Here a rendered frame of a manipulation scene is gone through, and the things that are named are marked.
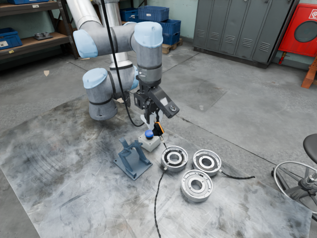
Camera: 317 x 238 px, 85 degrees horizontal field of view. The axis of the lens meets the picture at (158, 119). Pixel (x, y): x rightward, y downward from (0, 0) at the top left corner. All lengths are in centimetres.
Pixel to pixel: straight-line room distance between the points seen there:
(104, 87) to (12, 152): 48
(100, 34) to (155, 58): 17
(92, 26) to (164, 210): 60
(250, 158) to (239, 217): 132
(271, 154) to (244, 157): 29
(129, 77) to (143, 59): 39
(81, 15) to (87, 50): 12
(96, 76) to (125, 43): 32
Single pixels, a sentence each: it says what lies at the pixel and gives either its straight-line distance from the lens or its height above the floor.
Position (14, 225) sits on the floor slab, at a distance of 179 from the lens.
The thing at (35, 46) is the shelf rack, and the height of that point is 42.
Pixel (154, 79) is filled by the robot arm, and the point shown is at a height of 114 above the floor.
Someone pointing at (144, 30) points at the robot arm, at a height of 128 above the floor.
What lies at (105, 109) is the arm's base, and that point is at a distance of 92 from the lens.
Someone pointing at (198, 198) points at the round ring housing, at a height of 84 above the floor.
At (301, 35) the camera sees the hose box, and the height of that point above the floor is 58.
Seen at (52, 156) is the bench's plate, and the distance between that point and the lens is 87.
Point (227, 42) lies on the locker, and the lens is 396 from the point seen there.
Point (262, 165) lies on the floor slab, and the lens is 195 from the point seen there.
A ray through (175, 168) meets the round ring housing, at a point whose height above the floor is 83.
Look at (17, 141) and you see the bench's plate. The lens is 102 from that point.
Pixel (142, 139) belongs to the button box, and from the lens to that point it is 75.
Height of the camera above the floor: 139
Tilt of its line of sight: 40 degrees down
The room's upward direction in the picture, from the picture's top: straight up
